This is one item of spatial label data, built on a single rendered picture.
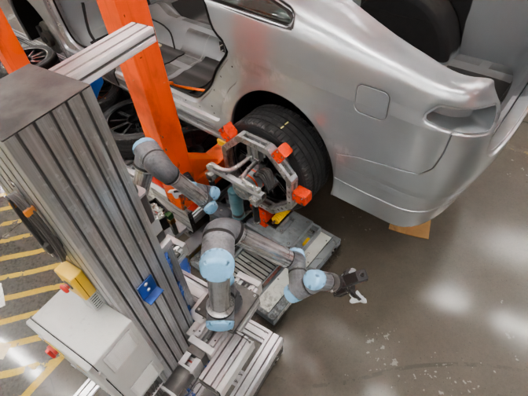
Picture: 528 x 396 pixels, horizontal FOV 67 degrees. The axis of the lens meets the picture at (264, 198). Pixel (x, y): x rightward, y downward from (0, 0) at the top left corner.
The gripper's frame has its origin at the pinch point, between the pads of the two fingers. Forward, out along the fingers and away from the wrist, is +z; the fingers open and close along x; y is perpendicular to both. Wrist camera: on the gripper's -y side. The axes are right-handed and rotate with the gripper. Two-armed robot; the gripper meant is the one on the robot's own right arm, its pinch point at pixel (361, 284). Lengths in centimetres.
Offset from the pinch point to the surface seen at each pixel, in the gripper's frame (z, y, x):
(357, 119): -2, -28, -73
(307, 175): 13, 15, -72
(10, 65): -93, 186, -252
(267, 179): -7, 29, -71
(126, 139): -12, 153, -186
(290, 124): 0, 9, -98
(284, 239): 60, 75, -69
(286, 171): 2, 21, -74
